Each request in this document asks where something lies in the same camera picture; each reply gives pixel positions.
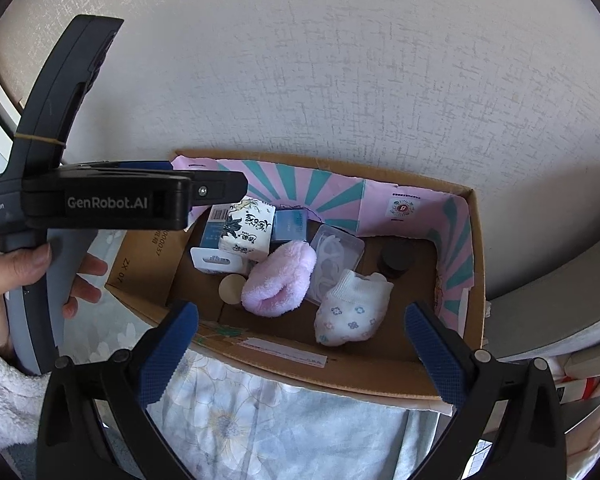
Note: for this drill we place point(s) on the person's left forearm white sleeve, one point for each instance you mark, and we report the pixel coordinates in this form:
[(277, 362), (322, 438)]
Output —
[(5, 400)]

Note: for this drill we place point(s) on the clear plastic case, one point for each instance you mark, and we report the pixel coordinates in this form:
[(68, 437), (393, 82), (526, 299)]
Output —
[(337, 250)]

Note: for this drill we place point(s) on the black round jar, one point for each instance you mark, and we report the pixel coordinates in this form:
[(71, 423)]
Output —
[(397, 255)]

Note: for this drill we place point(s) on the white black-printed tissue pack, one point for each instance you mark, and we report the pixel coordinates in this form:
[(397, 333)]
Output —
[(247, 230)]

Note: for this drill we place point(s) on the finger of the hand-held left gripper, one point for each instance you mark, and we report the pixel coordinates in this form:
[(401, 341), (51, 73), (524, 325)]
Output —
[(150, 165), (220, 187)]

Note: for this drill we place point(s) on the pink teal cardboard box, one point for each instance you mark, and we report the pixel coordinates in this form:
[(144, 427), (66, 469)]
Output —
[(355, 370)]

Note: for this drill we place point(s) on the pink fluffy pad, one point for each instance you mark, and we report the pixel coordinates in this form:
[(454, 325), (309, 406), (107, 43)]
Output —
[(280, 280)]

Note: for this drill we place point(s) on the round wooden lid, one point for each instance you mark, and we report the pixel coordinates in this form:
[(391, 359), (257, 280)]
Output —
[(232, 287)]

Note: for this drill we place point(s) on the pale blue floral blanket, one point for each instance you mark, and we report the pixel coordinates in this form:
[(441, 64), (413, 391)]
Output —
[(280, 435)]

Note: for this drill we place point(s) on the white floral socks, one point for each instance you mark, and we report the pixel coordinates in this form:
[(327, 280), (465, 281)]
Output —
[(350, 315)]

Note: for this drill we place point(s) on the white and red packaging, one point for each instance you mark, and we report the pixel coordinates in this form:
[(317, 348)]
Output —
[(590, 385)]

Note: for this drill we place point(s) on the white and blue carton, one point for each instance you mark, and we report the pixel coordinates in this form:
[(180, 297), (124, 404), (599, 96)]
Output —
[(215, 232)]

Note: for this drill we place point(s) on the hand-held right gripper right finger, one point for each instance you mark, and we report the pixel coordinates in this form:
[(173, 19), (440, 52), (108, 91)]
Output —
[(432, 350)]

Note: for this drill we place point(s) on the grey padded furniture edge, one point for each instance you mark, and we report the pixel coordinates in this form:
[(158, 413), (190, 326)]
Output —
[(555, 285)]

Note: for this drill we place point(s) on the small blue box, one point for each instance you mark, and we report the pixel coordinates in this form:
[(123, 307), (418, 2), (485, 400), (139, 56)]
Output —
[(290, 225)]

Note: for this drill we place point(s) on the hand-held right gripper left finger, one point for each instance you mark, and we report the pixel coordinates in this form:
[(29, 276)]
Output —
[(172, 350)]

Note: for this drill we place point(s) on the person's left hand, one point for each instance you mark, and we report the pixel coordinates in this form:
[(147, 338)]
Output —
[(10, 270)]

